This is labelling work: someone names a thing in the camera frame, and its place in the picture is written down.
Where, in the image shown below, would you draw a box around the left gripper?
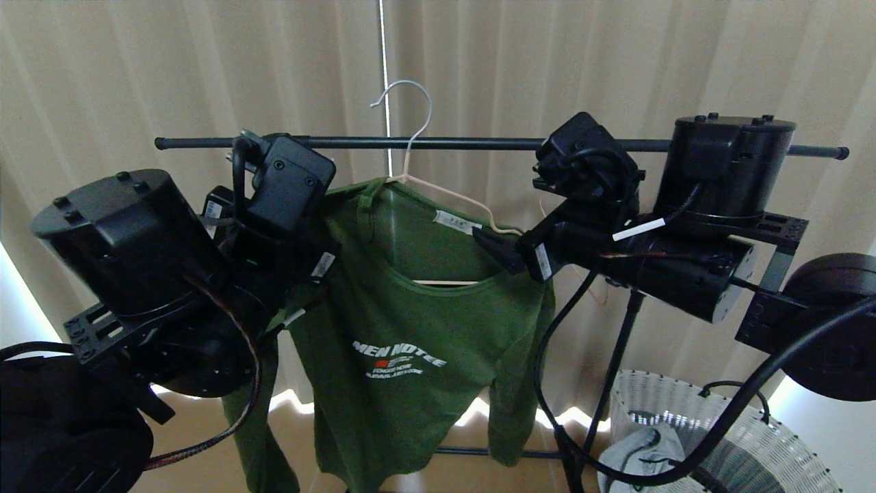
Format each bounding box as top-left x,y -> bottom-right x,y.
204,185 -> 339,333

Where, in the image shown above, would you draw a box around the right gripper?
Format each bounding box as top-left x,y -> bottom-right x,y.
517,204 -> 652,283

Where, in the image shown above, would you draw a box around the pink clothes hanger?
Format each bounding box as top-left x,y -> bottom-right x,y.
370,79 -> 526,287

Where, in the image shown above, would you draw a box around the green long-sleeved shirt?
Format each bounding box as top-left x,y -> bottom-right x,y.
220,177 -> 556,493

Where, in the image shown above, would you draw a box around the pale grey shorts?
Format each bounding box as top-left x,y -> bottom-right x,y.
597,425 -> 688,493

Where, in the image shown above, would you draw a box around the black clothes rack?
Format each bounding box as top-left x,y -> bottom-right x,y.
154,134 -> 851,493

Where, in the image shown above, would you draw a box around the white laundry basket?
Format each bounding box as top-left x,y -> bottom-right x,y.
602,370 -> 844,493

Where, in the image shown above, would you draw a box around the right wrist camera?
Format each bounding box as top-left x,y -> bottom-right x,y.
532,112 -> 646,206

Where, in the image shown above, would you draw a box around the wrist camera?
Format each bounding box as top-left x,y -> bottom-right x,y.
229,130 -> 337,233
532,112 -> 646,206

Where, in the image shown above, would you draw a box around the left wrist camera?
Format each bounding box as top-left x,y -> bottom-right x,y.
229,130 -> 337,233

